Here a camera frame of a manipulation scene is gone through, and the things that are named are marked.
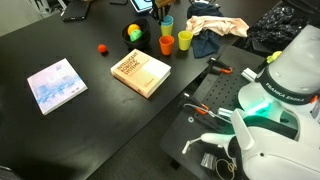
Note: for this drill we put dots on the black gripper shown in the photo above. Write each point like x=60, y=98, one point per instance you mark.
x=160, y=7

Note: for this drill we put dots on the blue plastic cup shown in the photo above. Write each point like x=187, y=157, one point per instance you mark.
x=168, y=20

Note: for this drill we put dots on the yellow plastic cup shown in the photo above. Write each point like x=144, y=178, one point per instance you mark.
x=185, y=41
x=167, y=30

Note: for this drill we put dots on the orange plastic cup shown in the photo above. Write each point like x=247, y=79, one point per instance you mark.
x=166, y=46

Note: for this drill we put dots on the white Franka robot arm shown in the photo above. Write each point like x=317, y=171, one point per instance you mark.
x=286, y=76

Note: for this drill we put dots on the tablet with lit screen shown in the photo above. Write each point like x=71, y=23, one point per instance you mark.
x=141, y=4

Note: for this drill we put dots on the orange yellow ball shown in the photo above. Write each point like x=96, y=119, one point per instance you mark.
x=132, y=28

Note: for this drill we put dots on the green plastic toy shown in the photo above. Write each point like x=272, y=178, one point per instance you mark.
x=136, y=35

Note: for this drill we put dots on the black bowl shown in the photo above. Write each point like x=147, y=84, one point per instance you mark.
x=141, y=42

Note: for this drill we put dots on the navy blue cloth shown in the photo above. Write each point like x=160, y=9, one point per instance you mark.
x=205, y=45

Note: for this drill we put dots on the peach cloth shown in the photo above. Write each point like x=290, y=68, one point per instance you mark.
x=216, y=26

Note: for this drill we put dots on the tan robotics textbook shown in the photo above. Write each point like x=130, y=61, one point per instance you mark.
x=140, y=71

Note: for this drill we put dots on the small red ball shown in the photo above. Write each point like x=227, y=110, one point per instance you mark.
x=102, y=48

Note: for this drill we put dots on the flat black device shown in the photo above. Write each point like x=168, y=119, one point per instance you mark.
x=76, y=10

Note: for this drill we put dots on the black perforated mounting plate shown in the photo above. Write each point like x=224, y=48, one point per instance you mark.
x=223, y=90

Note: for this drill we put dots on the small metal washer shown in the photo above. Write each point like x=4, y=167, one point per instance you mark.
x=190, y=119

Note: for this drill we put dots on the black speckled cloth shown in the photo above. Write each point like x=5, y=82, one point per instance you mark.
x=273, y=26

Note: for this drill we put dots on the silver metal cylinder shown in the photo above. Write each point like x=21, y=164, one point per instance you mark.
x=225, y=112

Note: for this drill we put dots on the yellow green small object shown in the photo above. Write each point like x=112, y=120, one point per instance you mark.
x=274, y=57

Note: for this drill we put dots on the white and blue book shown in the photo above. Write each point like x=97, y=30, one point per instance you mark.
x=55, y=85

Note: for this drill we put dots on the small clear plastic bag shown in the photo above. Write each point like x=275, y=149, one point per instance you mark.
x=207, y=160

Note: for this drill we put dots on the tan rubber band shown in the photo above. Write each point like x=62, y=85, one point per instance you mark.
x=230, y=166

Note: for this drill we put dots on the white bracket block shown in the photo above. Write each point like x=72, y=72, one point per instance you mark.
x=249, y=74

